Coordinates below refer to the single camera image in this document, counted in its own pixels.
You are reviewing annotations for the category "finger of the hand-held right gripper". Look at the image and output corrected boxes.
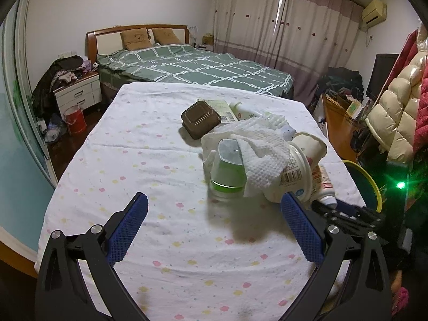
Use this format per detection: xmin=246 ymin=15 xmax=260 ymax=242
xmin=310 ymin=200 xmax=383 ymax=233

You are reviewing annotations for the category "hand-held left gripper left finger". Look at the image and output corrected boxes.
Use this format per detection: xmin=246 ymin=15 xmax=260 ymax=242
xmin=35 ymin=192 xmax=149 ymax=321

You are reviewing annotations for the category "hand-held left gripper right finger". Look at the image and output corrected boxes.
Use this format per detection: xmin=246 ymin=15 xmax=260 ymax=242
xmin=277 ymin=192 xmax=392 ymax=321

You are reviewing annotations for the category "yellow rimmed bin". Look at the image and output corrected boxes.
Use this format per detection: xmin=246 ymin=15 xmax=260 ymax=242
xmin=341 ymin=160 xmax=384 ymax=213

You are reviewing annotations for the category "small white red-label bottle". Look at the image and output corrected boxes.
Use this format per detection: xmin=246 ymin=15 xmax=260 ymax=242
xmin=312 ymin=165 xmax=338 ymax=208

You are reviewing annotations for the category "white instant noodle tub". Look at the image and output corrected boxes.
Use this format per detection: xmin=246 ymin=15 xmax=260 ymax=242
xmin=264 ymin=132 xmax=328 ymax=204

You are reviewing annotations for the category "white paper towel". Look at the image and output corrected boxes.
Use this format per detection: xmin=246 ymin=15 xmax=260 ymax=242
xmin=201 ymin=119 xmax=291 ymax=198

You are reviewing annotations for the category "clear plastic cup green liquid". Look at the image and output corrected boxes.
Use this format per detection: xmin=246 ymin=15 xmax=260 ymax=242
xmin=209 ymin=139 xmax=248 ymax=199

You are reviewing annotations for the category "blue white snack wrapper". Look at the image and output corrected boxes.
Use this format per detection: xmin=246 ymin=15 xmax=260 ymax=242
xmin=257 ymin=114 xmax=296 ymax=141

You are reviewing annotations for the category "person's right forearm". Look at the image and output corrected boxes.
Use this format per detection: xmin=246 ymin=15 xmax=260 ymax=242
xmin=389 ymin=269 xmax=410 ymax=316

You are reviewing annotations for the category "wooden side desk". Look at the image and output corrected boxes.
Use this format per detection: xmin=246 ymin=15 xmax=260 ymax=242
xmin=321 ymin=94 xmax=372 ymax=161

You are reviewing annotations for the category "cream puffer jacket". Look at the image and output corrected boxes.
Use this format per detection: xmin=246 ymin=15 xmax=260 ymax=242
xmin=366 ymin=53 xmax=428 ymax=164

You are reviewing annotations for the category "red bucket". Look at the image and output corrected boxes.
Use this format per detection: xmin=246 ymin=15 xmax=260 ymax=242
xmin=63 ymin=105 xmax=88 ymax=136

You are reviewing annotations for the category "plastic bags pile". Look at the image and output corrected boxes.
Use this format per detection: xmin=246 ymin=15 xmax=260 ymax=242
xmin=40 ymin=114 xmax=67 ymax=143

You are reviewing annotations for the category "brown plastic box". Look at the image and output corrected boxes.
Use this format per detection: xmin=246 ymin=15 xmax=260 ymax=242
xmin=181 ymin=100 xmax=222 ymax=139

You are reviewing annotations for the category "black television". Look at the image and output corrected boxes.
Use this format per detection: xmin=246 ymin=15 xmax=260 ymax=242
xmin=366 ymin=53 xmax=400 ymax=102

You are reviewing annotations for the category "white bottle green label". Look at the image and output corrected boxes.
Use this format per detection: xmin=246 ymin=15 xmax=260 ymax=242
xmin=229 ymin=102 xmax=265 ymax=121

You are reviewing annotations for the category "dark clothes heap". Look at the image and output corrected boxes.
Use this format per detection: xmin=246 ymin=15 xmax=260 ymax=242
xmin=314 ymin=67 xmax=365 ymax=111

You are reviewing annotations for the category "white wooden nightstand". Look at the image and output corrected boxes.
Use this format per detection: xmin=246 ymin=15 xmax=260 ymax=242
xmin=53 ymin=72 xmax=102 ymax=117

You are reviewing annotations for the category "green white carton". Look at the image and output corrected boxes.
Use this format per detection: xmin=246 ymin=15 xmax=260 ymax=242
xmin=201 ymin=98 xmax=239 ymax=123

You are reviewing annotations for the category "dark clothes pile on nightstand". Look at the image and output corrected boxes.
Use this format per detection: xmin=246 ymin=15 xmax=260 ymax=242
xmin=32 ymin=55 xmax=99 ymax=117

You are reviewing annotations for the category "green checked quilt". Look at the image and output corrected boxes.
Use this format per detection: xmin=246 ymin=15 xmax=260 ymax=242
xmin=96 ymin=43 xmax=295 ymax=95

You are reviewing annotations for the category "glass sliding wardrobe door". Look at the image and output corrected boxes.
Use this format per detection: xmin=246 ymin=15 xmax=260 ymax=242
xmin=0 ymin=0 xmax=61 ymax=191

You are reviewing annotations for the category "beige pink curtain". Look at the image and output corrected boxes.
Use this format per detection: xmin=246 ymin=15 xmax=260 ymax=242
xmin=212 ymin=0 xmax=365 ymax=108

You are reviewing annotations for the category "bed with green quilt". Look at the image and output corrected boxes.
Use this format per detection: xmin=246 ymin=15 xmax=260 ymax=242
xmin=86 ymin=24 xmax=295 ymax=108

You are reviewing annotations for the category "brown bear print pillow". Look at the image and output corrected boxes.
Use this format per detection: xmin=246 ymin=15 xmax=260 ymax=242
xmin=120 ymin=28 xmax=154 ymax=50

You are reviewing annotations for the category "plain brown pillow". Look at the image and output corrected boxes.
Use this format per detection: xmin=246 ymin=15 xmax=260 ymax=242
xmin=152 ymin=28 xmax=183 ymax=45

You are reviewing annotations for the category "cream air conditioner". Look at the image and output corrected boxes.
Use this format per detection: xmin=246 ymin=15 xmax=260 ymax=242
xmin=359 ymin=0 xmax=388 ymax=30

